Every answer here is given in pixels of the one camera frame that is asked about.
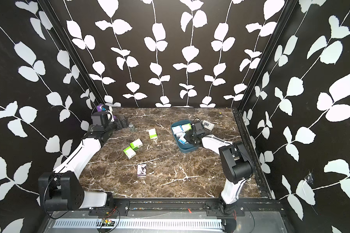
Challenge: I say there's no green white tissue pack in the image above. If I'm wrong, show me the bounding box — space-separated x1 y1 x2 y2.
181 123 192 132

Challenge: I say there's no light blue tissue pack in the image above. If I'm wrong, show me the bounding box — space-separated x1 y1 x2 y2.
178 136 188 145
172 125 184 135

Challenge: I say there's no black purple tissue pack front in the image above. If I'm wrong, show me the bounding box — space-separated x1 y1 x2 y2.
137 164 147 178

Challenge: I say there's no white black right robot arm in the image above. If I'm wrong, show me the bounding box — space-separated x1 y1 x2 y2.
185 121 254 216

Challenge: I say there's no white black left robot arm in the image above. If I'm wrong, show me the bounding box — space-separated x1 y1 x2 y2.
38 111 128 214

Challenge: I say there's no teal plastic storage box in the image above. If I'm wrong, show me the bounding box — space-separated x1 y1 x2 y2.
171 119 198 153

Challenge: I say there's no small white patterned box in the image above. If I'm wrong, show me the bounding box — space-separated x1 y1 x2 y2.
202 120 215 132

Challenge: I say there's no purple plastic holder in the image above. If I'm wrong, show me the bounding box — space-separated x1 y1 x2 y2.
96 104 107 112

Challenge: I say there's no clear small glass jar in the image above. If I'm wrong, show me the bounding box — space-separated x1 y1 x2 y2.
128 123 136 132

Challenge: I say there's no black front mounting rail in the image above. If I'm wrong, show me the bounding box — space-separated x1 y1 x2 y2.
81 198 285 218

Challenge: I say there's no white perforated rail strip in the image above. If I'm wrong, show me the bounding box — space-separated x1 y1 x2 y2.
53 218 224 230

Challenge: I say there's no small circuit board with wires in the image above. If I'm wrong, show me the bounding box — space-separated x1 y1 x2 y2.
97 218 115 228

